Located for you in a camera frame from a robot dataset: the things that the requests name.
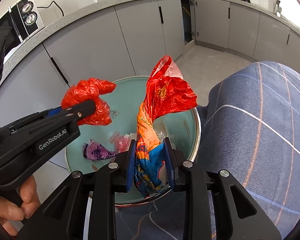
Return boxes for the blue plaid tablecloth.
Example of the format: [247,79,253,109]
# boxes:
[113,60,300,240]

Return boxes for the teal trash bin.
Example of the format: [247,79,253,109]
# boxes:
[65,76,202,208]

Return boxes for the microwave oven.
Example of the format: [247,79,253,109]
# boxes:
[0,0,44,62]

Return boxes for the pink transparent plastic bag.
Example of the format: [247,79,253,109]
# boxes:
[109,131,131,153]

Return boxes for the red plastic bag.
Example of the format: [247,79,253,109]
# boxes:
[61,77,116,126]

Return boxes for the purple wrapper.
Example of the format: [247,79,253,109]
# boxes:
[82,139,117,161]

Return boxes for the person's left hand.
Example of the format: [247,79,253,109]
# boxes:
[0,175,41,237]

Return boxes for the grey kitchen cabinets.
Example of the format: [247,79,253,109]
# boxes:
[0,0,300,128]

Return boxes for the black power cable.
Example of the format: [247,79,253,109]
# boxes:
[37,0,65,17]

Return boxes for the orange blue snack wrapper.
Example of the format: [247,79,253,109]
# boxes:
[133,55,199,198]

